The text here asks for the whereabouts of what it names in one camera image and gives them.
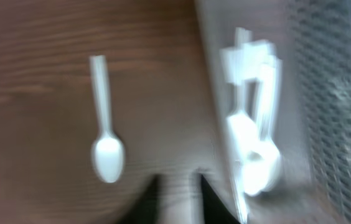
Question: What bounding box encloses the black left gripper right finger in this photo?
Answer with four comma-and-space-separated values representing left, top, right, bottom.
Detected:
199, 174, 240, 224

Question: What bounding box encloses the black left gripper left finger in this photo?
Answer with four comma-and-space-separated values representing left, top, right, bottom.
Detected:
116, 174, 161, 224

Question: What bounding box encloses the white plastic spoon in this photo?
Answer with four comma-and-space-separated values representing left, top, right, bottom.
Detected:
242, 57, 282, 197
227, 27, 257, 163
90, 55, 125, 183

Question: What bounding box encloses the clear plastic basket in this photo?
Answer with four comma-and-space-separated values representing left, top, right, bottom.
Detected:
196, 0, 351, 223

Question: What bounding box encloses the white label in basket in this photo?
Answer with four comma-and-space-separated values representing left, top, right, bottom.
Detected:
220, 40, 276, 84

